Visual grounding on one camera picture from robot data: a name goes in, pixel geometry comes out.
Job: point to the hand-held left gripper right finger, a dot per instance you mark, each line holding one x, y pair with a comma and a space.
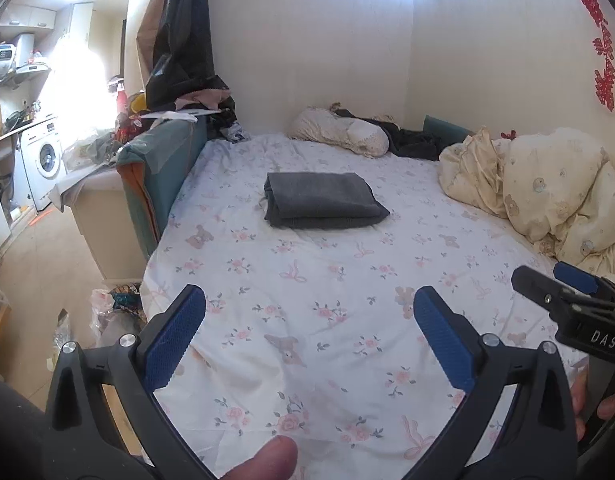
442, 335

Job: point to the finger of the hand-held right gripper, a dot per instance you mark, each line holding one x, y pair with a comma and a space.
575, 275
537, 287

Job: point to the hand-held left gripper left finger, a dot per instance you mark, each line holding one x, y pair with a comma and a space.
172, 340

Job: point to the grey pants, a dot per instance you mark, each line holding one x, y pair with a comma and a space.
322, 200

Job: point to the person's right hand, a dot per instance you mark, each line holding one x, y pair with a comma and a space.
580, 400

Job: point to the person's left hand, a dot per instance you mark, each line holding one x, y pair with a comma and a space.
267, 460

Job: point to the clear plastic bag of rubbish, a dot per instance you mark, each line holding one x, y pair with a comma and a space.
117, 310

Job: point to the light wooden board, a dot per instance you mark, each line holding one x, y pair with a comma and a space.
119, 410

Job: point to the cream duvet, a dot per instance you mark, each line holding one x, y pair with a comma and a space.
547, 185

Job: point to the white cabinet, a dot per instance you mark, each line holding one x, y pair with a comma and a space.
102, 230

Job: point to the bed with floral sheet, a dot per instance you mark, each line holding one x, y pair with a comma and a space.
312, 280

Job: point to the teal and orange blanket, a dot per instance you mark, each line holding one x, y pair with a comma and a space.
157, 175

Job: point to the teal cushion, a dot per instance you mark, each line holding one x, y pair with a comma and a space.
447, 132

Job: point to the dark clothes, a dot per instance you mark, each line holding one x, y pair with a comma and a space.
412, 145

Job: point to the dark patterned cloth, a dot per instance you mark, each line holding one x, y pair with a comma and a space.
235, 131

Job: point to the white washing machine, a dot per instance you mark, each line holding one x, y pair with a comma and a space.
42, 160

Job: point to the white papers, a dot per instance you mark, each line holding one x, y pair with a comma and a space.
177, 116

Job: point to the cream pillow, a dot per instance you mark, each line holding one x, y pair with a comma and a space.
337, 132

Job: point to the yellow object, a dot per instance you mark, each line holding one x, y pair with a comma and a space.
139, 104

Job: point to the red bottle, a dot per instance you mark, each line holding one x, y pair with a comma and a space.
121, 102

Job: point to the pink cloth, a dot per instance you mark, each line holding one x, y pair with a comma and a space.
207, 97

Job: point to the black plastic bag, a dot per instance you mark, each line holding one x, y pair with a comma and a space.
182, 35

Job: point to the white water heater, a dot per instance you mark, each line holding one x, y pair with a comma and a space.
7, 52

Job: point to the red paper wall decoration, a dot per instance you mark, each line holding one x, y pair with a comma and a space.
605, 50

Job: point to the white wall cupboards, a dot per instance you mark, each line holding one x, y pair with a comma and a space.
32, 15

